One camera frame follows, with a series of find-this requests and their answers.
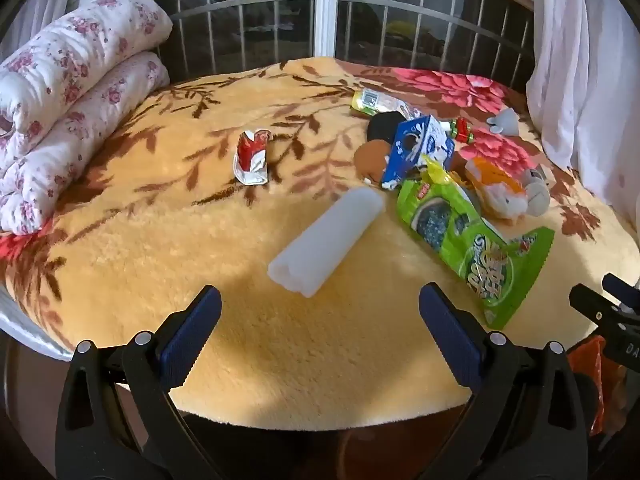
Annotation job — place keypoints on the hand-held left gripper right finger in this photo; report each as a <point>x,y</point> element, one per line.
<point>450,330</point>

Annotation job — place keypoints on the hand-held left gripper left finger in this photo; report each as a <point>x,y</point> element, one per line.
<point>192,330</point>

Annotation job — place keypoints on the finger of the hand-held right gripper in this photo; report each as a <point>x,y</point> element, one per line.
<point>622,290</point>
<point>592,302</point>

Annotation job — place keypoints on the grey round toy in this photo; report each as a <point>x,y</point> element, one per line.
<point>537,200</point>

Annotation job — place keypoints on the white foam roll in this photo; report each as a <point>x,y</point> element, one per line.
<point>325,240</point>

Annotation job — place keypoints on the orange plastic bag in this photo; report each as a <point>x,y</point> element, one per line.
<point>595,385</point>

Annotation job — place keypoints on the green snack bag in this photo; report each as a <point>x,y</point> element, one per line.
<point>465,250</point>

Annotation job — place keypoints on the yellow floral fleece blanket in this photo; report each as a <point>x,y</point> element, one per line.
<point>175,240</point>

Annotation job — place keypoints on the orange white plush toy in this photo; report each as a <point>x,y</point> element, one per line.
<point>500,190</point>

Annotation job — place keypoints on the yellow plastic wrapper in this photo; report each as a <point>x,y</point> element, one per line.
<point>435,172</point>

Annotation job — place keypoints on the white bed sheet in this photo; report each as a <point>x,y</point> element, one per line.
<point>30,330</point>

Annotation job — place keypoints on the red white crumpled packet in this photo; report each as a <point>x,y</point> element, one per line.
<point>251,157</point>

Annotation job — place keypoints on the blue white carton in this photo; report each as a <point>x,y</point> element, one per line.
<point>415,147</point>

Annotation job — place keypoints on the brown round pad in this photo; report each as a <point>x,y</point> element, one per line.
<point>370,157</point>

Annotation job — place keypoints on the grey plush mouse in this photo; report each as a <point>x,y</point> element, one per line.
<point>505,122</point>

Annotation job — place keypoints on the white curtain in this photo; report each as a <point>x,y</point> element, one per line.
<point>50,0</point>
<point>585,85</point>

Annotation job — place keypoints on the black round pad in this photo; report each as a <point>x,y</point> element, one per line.
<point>382,127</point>

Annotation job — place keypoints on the toothpaste tube with red cap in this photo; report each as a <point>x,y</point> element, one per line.
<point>377,102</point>

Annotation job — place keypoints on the folded pink floral quilt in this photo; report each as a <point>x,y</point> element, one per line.
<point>65,110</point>

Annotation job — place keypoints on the grey metal window railing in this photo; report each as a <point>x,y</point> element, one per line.
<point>423,1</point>

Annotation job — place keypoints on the white window frame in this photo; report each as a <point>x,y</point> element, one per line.
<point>326,10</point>

